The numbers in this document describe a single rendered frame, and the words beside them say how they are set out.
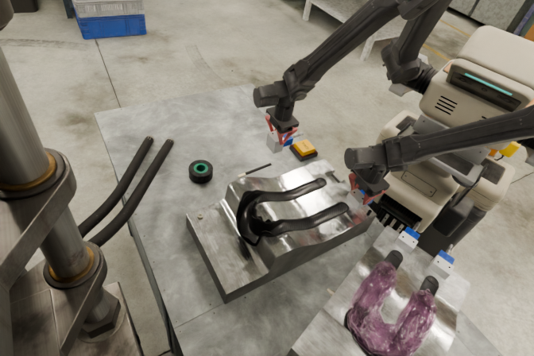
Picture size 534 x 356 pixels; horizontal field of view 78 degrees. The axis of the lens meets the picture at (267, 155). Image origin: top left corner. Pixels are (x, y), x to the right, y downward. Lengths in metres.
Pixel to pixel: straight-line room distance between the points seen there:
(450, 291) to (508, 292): 1.41
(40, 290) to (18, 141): 0.33
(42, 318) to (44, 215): 0.24
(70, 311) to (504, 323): 2.09
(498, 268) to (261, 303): 1.85
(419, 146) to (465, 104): 0.35
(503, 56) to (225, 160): 0.87
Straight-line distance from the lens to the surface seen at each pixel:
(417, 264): 1.08
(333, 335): 0.82
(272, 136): 1.09
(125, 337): 0.93
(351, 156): 0.89
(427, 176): 1.30
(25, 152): 0.49
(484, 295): 2.36
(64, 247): 0.64
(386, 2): 0.74
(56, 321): 0.70
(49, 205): 0.51
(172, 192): 1.11
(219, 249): 0.92
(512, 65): 1.05
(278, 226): 0.91
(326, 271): 1.01
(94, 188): 2.25
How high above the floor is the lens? 1.65
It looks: 43 degrees down
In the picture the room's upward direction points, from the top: 12 degrees clockwise
